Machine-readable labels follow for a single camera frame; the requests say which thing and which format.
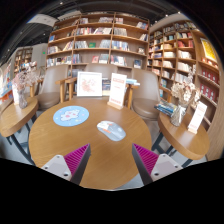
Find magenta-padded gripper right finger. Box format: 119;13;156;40
131;143;184;186

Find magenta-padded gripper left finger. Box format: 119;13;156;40
41;143;92;186

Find grey computer mouse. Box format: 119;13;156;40
96;120;127;142

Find round blue mouse pad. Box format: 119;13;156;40
52;105;90;128

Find round wooden side table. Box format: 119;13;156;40
0;96;40;166
151;111;211;168

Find stack of blue books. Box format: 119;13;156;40
153;99;178;118

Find small white table sign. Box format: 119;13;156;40
187;100;208;135

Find glass vase with beige flowers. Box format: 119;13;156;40
169;64;202;128

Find glass vase with pink flowers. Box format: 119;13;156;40
12;68;41;110

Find small white card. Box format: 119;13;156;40
11;83;20;106

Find white framed flower picture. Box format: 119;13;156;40
76;71;103;98

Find white sign in wooden stand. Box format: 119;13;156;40
106;72;128;111

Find light blue flat books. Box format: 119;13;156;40
125;78;141;86

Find dark upright book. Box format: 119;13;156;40
101;78;113;97

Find small distant wooden bookshelf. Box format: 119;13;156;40
13;46;34;75

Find tall wooden bookshelf with books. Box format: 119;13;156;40
146;19;224;161

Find wide wooden bookshelf with books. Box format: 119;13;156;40
44;12;151;78

